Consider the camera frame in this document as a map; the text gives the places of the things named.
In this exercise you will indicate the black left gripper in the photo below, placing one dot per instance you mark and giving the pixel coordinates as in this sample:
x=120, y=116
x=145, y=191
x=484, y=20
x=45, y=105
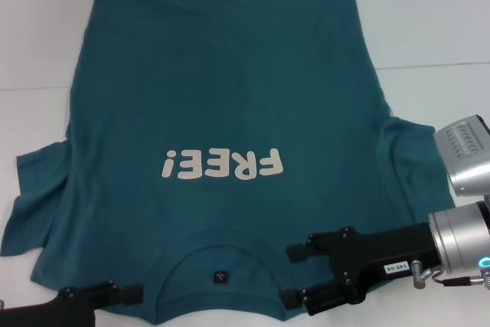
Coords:
x=57, y=313

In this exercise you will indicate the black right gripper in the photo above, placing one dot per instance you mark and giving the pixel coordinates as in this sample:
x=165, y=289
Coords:
x=383, y=254

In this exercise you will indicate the teal FREE! print t-shirt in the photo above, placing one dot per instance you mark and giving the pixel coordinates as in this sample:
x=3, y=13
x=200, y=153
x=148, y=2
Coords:
x=229, y=93

